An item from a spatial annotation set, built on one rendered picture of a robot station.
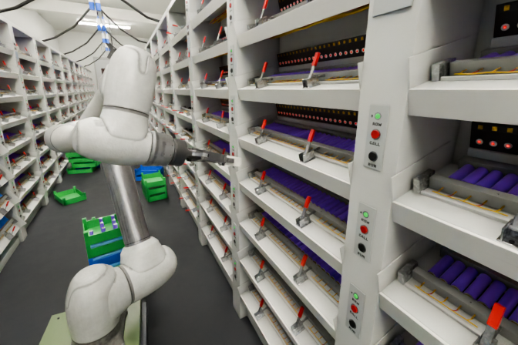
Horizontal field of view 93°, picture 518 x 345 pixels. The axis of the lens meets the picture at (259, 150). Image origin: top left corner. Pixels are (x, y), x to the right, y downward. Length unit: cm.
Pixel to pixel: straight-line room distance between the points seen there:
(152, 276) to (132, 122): 71
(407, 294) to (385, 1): 55
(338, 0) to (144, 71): 46
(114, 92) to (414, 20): 60
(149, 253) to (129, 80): 74
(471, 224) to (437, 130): 19
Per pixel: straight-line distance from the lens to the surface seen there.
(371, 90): 53
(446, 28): 57
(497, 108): 44
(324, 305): 85
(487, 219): 51
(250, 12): 111
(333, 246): 71
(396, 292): 63
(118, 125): 64
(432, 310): 62
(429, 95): 47
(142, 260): 117
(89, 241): 170
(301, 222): 77
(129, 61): 68
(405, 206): 51
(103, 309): 114
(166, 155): 67
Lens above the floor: 115
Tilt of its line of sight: 14 degrees down
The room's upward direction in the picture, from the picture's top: straight up
